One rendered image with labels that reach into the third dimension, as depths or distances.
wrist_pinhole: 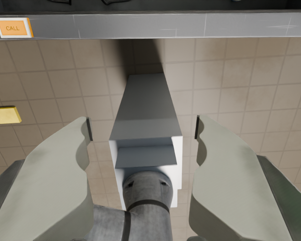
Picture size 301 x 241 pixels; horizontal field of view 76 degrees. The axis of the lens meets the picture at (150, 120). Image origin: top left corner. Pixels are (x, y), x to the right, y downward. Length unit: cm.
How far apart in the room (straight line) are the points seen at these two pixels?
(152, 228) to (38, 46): 130
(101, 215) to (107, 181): 147
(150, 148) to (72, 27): 40
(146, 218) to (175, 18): 41
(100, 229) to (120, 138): 29
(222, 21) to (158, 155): 39
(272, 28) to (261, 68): 114
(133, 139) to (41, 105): 111
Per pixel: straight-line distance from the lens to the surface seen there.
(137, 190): 55
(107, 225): 45
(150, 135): 64
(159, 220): 50
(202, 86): 144
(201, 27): 38
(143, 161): 58
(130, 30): 37
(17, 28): 42
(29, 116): 173
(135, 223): 47
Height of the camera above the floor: 132
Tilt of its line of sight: 62 degrees down
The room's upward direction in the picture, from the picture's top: 178 degrees clockwise
